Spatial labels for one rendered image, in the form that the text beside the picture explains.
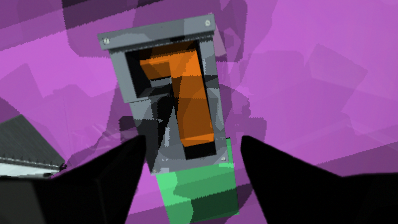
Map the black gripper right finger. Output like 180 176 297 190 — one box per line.
240 135 398 224

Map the orange l-shaped part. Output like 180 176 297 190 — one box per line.
139 40 214 147

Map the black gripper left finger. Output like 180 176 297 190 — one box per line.
0 135 146 224

